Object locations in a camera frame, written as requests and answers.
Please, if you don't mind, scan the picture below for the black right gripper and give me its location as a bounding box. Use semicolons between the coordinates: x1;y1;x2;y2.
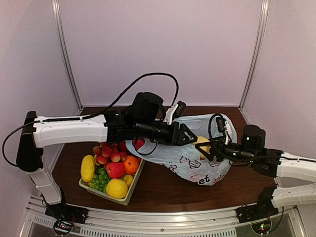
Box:
196;136;256;165

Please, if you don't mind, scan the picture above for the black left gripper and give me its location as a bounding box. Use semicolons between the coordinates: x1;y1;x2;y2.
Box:
136;119;198;147

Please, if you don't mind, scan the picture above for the light blue plastic bag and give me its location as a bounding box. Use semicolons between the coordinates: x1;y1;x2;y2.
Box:
126;114;237;186

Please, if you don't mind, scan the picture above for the pale yellow wrinkled fruit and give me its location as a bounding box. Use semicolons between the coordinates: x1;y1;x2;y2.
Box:
193;136;210;160

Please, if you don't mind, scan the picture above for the red lychee bunch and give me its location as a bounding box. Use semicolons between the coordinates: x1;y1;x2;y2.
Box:
92;141;128;166

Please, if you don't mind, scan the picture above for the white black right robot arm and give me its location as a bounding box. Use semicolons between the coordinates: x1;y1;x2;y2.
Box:
195;124;316;218

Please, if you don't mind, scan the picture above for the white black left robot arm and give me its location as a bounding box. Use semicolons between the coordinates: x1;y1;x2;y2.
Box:
16;92;198;219

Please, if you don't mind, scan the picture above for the pink red round fruit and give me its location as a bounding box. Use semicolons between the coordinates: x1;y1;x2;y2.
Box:
132;139;145;151

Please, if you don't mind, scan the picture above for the orange fruit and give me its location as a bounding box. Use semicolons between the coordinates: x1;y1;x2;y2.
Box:
123;156;139;175

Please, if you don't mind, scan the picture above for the small yellow lemon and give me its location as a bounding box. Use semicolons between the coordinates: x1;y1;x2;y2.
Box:
123;174;134;187

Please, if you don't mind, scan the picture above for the red apple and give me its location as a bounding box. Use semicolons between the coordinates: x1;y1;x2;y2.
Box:
105;162;125;179

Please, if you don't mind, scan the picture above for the large yellow lemon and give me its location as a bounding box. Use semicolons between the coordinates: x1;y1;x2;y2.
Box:
106;179;128;199

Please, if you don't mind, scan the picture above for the beige perforated plastic basket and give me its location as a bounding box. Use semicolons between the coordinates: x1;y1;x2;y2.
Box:
79;160;145;206

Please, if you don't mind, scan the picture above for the green grape bunch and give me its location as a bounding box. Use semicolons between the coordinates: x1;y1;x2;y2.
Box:
89;167;110;193

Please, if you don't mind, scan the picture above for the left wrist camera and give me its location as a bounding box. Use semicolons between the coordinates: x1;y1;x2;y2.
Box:
163;101;186;125

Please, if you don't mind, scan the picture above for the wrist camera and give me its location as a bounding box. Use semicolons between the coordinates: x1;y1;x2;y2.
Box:
163;101;186;125
216;117;232;145

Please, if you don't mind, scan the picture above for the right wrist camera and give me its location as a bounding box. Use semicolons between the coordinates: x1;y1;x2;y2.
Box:
216;117;232;145

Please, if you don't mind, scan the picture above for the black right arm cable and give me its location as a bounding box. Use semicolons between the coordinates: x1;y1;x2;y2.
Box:
208;113;225;149

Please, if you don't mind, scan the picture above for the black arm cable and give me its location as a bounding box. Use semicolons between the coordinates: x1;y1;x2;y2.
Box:
208;113;225;149
2;72;180;168

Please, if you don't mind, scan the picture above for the front aluminium rail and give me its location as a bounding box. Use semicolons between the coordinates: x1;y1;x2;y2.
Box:
18;196;307;237

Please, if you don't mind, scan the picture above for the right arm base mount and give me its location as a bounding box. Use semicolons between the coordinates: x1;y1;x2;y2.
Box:
236;187;284;235

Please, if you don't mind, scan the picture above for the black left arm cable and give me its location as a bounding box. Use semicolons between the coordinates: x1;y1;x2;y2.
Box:
2;72;180;168

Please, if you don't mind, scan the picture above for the right aluminium frame post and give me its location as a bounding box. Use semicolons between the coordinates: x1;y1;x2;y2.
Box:
238;0;270;110

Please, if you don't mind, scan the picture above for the aluminium frame post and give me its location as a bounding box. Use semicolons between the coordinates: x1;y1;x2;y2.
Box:
238;0;270;110
51;0;83;110

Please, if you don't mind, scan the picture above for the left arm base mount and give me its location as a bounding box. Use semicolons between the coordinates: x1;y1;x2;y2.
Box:
45;203;88;236

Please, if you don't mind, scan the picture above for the left aluminium frame post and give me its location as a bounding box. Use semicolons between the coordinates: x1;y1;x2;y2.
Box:
51;0;83;110

